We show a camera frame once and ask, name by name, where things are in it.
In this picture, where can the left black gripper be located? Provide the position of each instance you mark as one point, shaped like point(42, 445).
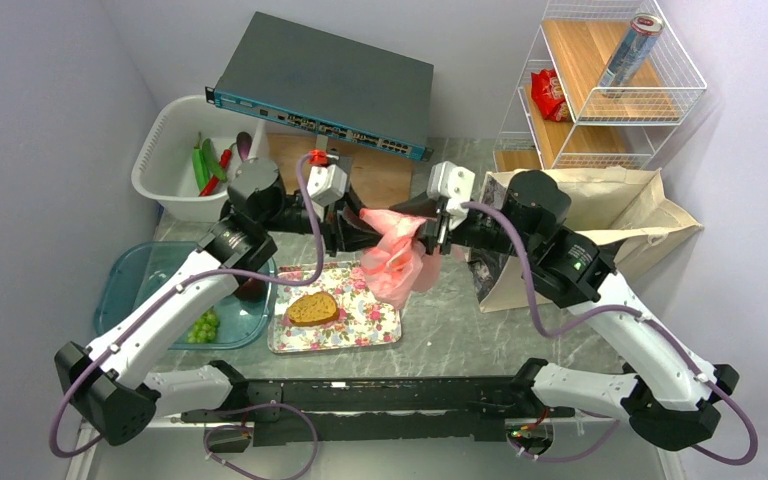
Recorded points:
point(354, 232)

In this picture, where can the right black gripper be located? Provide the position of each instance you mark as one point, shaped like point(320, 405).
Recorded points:
point(434, 231)

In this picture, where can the pink plastic grocery bag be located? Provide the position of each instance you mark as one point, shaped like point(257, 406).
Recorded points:
point(398, 265)

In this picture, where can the brown bread slice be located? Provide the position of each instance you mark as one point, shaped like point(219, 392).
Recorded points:
point(312, 310)

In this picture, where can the dark red apple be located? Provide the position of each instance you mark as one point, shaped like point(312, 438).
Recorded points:
point(251, 290)

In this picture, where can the purple eggplant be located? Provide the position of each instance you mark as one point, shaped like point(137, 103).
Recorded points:
point(243, 143)

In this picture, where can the green cucumber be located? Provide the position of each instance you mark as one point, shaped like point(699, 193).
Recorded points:
point(211, 160)

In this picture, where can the green pepper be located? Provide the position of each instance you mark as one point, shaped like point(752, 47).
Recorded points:
point(200, 170)

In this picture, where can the green grape bunch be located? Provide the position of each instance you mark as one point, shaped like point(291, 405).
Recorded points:
point(204, 330)

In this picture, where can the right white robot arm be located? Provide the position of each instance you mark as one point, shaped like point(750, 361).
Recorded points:
point(668, 396)

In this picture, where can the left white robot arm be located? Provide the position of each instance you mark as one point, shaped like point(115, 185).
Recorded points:
point(111, 382)

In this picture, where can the wooden board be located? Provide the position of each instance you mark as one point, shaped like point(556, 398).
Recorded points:
point(380, 179)

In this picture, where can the floral rectangular tray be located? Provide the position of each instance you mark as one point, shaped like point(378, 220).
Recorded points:
point(362, 320)

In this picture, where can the metal stand base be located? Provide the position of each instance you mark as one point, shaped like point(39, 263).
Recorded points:
point(325, 150)

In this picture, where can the teal transparent plastic bin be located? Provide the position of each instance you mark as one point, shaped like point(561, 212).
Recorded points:
point(144, 269)

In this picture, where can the red snack packet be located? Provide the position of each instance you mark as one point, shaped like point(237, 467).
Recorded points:
point(548, 96)

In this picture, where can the white plastic basin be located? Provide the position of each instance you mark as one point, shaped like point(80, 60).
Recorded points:
point(163, 170)

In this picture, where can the beige canvas tote bag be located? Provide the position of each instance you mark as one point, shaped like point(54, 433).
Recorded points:
point(608, 205)

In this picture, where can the blue drink can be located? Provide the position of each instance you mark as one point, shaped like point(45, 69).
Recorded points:
point(635, 46)

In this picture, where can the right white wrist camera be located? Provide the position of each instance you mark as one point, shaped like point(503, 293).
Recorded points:
point(454, 184)

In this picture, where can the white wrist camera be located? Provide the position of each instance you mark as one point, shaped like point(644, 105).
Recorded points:
point(327, 181)
point(454, 184)

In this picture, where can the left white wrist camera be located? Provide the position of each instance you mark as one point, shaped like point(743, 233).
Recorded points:
point(327, 181)

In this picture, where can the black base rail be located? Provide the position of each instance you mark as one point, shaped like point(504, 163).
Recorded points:
point(483, 408)

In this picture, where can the teal network switch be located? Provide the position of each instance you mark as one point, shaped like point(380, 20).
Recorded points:
point(319, 82)

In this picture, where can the white wire shelf rack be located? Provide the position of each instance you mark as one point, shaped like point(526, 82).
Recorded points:
point(577, 39)

